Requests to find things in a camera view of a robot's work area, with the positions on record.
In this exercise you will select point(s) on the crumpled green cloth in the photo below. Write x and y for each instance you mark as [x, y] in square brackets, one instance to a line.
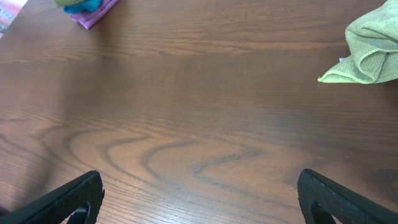
[372, 42]

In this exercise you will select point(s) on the folded blue cloth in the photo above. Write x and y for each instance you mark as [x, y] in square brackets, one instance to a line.
[82, 7]

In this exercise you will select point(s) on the folded purple cloth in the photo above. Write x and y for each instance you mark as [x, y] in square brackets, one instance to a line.
[89, 19]

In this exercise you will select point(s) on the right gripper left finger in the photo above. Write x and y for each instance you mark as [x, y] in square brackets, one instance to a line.
[78, 201]

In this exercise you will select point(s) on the green cloth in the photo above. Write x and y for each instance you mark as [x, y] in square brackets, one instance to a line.
[372, 42]
[62, 3]

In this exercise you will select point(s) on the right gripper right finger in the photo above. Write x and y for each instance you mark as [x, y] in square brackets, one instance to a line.
[323, 200]

